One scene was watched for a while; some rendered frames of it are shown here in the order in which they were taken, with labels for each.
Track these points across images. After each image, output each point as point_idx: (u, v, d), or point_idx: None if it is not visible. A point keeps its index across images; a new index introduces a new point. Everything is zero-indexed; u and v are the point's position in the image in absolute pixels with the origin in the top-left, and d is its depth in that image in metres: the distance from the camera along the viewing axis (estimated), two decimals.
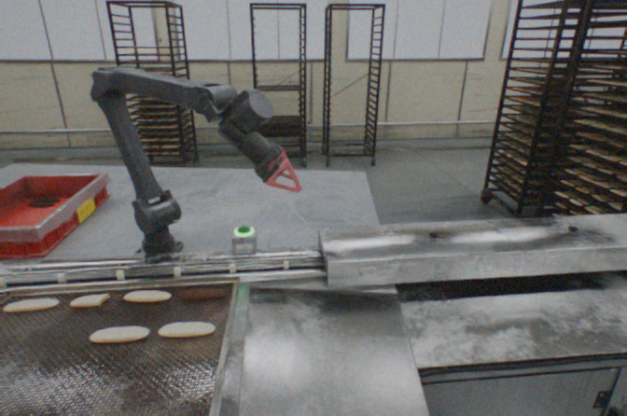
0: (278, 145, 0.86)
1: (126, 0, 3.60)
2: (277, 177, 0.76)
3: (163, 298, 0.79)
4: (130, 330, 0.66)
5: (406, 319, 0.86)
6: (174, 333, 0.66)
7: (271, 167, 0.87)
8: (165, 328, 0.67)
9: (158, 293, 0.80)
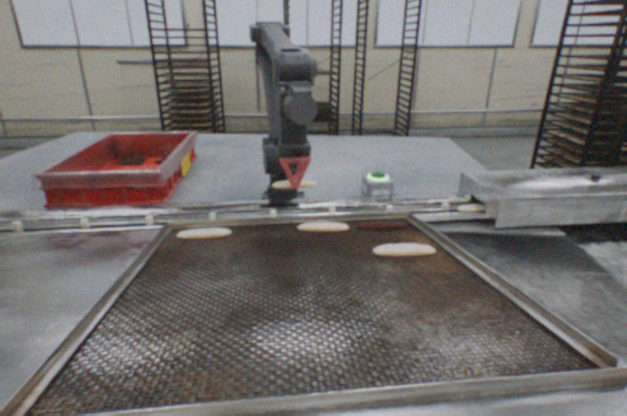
0: (280, 154, 0.78)
1: None
2: None
3: (343, 228, 0.71)
4: (302, 181, 0.83)
5: (594, 257, 0.78)
6: (397, 252, 0.59)
7: (302, 163, 0.80)
8: (381, 248, 0.60)
9: (335, 224, 0.73)
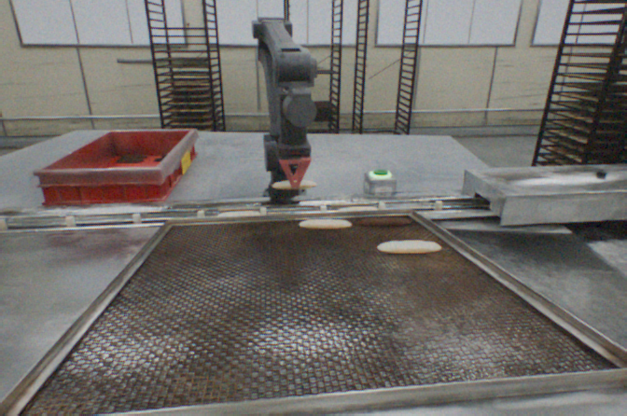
0: (280, 155, 0.78)
1: None
2: None
3: (346, 226, 0.70)
4: (246, 213, 0.86)
5: (602, 256, 0.77)
6: (401, 249, 0.57)
7: (302, 164, 0.80)
8: (385, 245, 0.59)
9: (338, 220, 0.71)
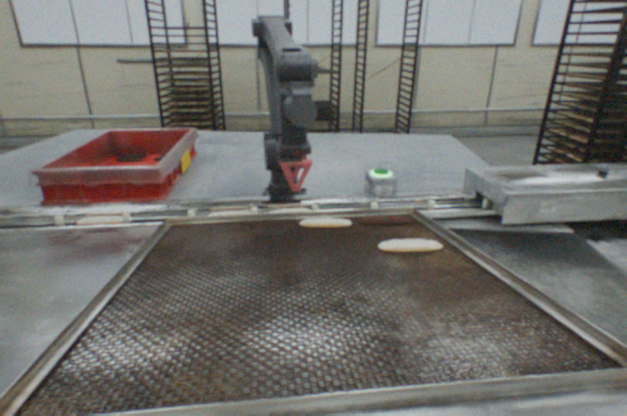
0: (281, 158, 0.77)
1: None
2: (296, 153, 0.86)
3: (346, 224, 0.70)
4: (108, 217, 0.82)
5: (604, 255, 0.77)
6: (402, 247, 0.57)
7: (303, 167, 0.78)
8: (386, 243, 0.58)
9: (338, 219, 0.71)
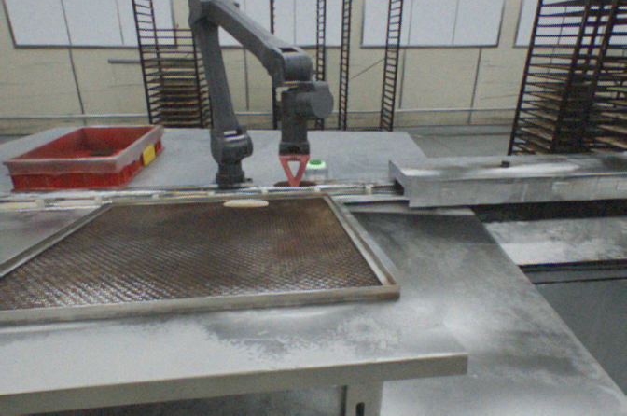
0: None
1: None
2: (290, 161, 0.79)
3: (262, 204, 0.82)
4: None
5: (491, 232, 0.89)
6: None
7: None
8: None
9: (257, 201, 0.83)
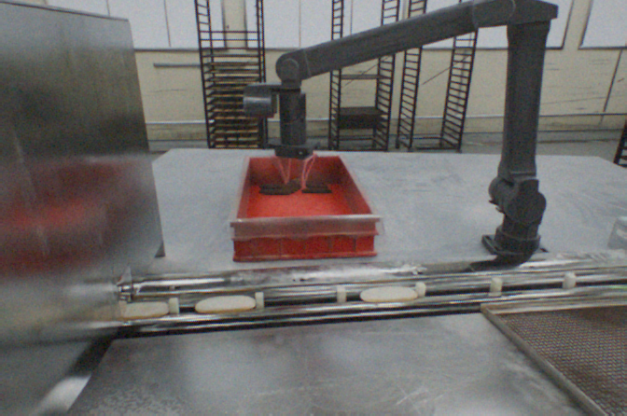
0: (299, 156, 0.77)
1: None
2: (283, 157, 0.84)
3: None
4: None
5: None
6: (382, 299, 0.63)
7: (308, 160, 0.82)
8: (368, 295, 0.64)
9: None
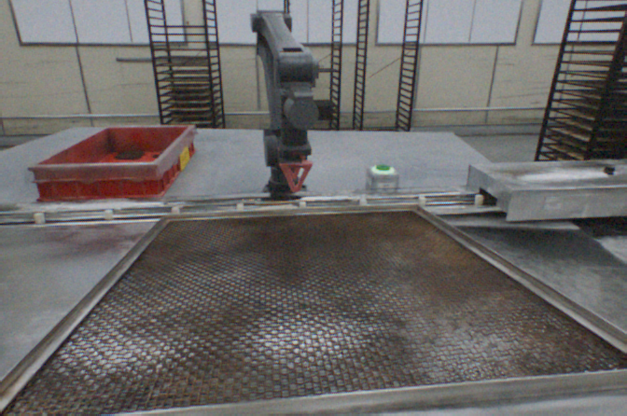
0: None
1: None
2: (292, 168, 0.77)
3: None
4: None
5: (611, 252, 0.75)
6: None
7: None
8: None
9: (288, 207, 0.84)
